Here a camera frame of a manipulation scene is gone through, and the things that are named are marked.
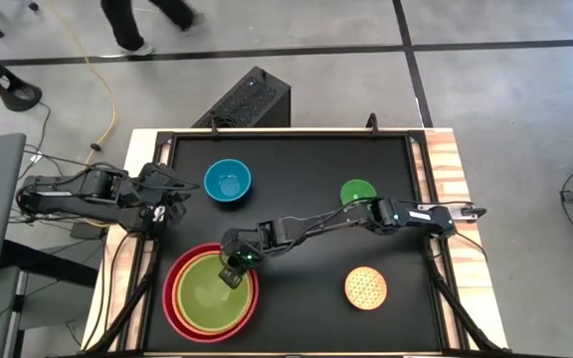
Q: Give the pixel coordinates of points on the stacked red yellow green bowls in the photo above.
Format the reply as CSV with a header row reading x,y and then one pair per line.
x,y
166,298

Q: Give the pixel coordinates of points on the black frame clamp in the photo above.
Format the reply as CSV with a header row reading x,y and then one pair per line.
x,y
214,126
373,124

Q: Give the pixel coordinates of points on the black computer tower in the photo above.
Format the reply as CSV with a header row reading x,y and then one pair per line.
x,y
251,102

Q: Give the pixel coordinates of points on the blue bowl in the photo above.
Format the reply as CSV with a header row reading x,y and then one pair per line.
x,y
227,181

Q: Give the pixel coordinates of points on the large orange bowl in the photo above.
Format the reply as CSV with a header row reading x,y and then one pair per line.
x,y
173,294

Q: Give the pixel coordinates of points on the black metal table frame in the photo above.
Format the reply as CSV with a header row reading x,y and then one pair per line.
x,y
291,133

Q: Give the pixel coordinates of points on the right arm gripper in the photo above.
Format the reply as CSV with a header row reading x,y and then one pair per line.
x,y
241,248

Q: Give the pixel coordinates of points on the black table mat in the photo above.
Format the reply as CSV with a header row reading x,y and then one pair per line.
x,y
306,164

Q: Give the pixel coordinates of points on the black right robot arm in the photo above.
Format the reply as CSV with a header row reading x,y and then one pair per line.
x,y
416,216

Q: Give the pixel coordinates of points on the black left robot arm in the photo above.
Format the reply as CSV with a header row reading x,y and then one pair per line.
x,y
67,201

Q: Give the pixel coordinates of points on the person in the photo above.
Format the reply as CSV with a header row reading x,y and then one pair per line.
x,y
122,25

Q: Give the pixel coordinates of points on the black floor beam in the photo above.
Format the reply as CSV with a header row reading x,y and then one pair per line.
x,y
48,263

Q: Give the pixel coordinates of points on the small green bowl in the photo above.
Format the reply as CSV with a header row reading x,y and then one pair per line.
x,y
356,190

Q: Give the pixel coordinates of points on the lime green bowl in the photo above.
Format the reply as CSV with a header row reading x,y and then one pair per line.
x,y
207,303

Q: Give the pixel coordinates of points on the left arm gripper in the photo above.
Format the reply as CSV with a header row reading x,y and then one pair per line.
x,y
164,181

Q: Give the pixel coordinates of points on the orange patterned bowl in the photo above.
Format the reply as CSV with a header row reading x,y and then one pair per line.
x,y
366,288

